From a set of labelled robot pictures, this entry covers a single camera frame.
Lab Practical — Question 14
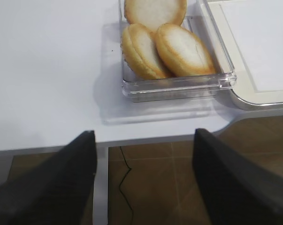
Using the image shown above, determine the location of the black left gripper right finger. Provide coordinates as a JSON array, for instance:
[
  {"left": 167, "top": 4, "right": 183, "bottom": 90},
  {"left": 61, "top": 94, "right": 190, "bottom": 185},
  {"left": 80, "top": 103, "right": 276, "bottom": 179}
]
[{"left": 192, "top": 128, "right": 283, "bottom": 225}]

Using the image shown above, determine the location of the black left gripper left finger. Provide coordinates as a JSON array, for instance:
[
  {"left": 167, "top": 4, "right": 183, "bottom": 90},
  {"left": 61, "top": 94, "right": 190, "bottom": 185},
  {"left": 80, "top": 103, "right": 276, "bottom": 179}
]
[{"left": 0, "top": 131, "right": 96, "bottom": 225}]

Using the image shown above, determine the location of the white table leg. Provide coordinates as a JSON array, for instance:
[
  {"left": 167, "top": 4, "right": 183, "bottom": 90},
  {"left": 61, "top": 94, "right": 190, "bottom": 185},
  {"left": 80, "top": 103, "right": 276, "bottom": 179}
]
[{"left": 92, "top": 147, "right": 108, "bottom": 225}]

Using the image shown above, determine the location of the right bun half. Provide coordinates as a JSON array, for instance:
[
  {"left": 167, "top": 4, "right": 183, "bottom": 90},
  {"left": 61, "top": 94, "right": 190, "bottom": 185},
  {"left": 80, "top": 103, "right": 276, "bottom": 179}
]
[{"left": 155, "top": 23, "right": 216, "bottom": 77}]

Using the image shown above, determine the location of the bun half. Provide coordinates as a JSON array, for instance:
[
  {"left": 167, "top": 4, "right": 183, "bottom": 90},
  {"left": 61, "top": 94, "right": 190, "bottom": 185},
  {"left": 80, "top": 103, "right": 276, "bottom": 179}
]
[
  {"left": 124, "top": 0, "right": 187, "bottom": 32},
  {"left": 155, "top": 23, "right": 216, "bottom": 77},
  {"left": 121, "top": 23, "right": 172, "bottom": 80}
]

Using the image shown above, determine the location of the clear plastic bun container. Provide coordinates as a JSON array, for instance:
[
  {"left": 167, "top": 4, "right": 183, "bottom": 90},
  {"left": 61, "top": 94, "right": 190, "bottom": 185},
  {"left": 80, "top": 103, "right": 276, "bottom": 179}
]
[{"left": 119, "top": 0, "right": 237, "bottom": 102}]

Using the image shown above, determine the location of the white metal tray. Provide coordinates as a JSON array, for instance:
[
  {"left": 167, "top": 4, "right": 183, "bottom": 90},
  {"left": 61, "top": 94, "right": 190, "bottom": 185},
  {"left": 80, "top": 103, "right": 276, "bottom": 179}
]
[{"left": 208, "top": 0, "right": 283, "bottom": 111}]

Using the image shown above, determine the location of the left bun half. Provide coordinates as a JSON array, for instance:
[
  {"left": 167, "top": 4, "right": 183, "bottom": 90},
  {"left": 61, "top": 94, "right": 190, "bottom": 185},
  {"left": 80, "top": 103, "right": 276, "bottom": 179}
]
[{"left": 121, "top": 23, "right": 172, "bottom": 80}]

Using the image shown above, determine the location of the top bun half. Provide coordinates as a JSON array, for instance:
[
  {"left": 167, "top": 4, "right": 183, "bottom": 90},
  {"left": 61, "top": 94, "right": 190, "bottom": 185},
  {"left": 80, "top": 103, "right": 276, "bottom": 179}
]
[{"left": 124, "top": 0, "right": 187, "bottom": 32}]

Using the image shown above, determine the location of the black floor cable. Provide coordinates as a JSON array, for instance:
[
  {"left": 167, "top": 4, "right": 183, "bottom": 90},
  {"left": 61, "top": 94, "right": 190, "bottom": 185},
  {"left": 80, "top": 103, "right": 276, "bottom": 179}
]
[{"left": 118, "top": 146, "right": 134, "bottom": 225}]

